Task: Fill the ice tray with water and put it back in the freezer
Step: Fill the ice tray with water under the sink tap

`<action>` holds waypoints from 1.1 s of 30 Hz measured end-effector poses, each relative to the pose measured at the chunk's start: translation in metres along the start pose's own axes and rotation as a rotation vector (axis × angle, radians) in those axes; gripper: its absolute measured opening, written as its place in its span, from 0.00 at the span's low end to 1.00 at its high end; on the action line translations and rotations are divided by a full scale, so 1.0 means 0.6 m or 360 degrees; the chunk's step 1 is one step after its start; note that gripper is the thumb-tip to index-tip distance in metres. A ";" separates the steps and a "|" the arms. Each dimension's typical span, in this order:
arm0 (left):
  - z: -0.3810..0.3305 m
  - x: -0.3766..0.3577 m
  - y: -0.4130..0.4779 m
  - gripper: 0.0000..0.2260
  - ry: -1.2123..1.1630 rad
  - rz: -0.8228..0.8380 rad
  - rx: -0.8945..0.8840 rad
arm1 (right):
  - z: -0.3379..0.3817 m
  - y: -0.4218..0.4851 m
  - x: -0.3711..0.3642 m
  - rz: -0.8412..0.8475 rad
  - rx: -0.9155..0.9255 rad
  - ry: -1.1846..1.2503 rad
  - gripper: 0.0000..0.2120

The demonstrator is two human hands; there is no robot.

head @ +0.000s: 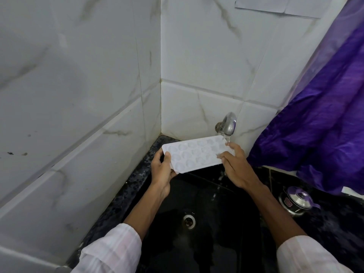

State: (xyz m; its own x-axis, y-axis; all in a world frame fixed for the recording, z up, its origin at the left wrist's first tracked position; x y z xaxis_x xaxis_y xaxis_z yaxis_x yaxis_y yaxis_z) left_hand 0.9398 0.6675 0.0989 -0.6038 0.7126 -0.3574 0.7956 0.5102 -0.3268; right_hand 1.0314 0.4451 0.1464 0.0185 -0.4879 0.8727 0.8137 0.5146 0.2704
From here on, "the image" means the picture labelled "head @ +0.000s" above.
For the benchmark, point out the person's right hand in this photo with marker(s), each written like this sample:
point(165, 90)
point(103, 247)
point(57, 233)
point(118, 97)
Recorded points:
point(238, 169)

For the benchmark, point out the person's left hand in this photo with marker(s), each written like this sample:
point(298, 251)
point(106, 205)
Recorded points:
point(160, 172)

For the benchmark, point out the person's right thumb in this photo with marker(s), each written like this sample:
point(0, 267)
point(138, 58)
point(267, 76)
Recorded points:
point(224, 160)

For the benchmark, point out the person's left thumb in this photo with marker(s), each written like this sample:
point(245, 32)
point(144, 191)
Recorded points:
point(166, 161)

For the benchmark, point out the white plastic ice cube tray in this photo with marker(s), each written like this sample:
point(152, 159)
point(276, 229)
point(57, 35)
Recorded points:
point(196, 153)

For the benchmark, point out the person's left forearm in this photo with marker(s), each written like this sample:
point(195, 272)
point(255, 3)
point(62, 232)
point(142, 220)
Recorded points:
point(125, 227)

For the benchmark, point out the person's right forearm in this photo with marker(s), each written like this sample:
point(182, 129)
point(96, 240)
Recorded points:
point(290, 224)

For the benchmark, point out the steel sink drain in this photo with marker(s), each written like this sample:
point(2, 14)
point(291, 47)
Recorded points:
point(189, 221)

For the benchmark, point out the black sink basin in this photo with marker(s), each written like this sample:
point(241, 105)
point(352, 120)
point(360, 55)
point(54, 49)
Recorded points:
point(199, 224)

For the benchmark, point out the steel pot with lid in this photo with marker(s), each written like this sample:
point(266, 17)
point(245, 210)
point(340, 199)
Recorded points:
point(297, 199)

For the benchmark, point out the purple curtain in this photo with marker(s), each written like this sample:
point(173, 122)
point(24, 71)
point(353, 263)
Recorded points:
point(321, 110)

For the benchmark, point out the chrome wall tap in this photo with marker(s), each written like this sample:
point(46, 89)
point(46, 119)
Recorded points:
point(228, 123)

